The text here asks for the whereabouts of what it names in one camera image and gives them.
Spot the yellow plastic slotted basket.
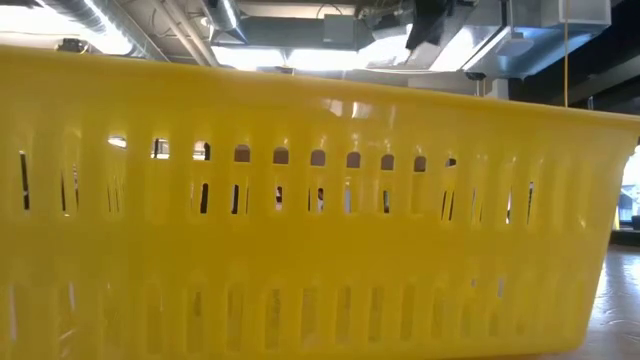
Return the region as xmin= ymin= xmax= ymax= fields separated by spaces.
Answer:
xmin=0 ymin=43 xmax=640 ymax=360

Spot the bright ceiling light panel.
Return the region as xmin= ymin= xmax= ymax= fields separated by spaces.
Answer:
xmin=212 ymin=34 xmax=416 ymax=72

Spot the dark ceiling sensor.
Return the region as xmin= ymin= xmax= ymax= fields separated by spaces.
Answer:
xmin=54 ymin=37 xmax=92 ymax=54

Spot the bright window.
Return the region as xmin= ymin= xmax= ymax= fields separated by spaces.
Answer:
xmin=618 ymin=144 xmax=640 ymax=232

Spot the grey rectangular ceiling duct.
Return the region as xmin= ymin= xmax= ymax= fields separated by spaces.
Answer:
xmin=234 ymin=13 xmax=414 ymax=52

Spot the smooth silver pipe duct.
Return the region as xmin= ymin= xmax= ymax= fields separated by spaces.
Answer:
xmin=202 ymin=0 xmax=249 ymax=45

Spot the corrugated silver round duct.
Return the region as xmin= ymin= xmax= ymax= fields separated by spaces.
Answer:
xmin=42 ymin=0 xmax=169 ymax=62

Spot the silver sheet-metal duct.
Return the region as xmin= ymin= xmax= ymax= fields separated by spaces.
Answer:
xmin=462 ymin=0 xmax=614 ymax=81

